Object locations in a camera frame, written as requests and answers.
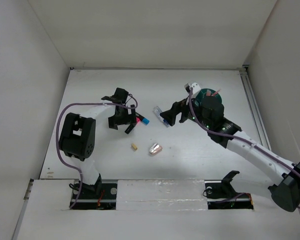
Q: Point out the aluminium rail right side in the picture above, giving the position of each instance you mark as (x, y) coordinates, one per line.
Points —
(254, 108)

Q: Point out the teal round compartment organizer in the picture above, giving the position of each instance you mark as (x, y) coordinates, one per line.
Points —
(202, 95)

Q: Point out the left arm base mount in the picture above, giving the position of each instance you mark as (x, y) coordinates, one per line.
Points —
(105, 199)

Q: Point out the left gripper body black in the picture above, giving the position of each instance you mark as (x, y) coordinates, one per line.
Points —
(124, 118)

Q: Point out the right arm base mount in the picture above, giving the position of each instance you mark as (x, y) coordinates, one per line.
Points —
(221, 195)

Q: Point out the small yellow eraser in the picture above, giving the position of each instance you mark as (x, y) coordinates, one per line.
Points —
(134, 147)

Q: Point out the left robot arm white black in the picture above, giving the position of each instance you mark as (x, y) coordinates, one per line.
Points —
(76, 130)

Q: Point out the pink cap black highlighter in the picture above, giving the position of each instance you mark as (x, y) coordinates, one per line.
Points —
(132, 126)

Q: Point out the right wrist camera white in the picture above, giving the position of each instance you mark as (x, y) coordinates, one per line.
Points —
(194, 87)

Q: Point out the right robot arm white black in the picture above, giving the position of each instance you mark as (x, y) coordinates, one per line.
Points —
(284, 175)

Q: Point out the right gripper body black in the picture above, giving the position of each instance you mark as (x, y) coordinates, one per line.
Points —
(197, 111)

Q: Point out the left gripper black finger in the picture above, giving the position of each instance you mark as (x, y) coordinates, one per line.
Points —
(133, 117)
(114, 121)

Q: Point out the blue cap black highlighter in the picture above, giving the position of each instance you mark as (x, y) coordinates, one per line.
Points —
(142, 119)

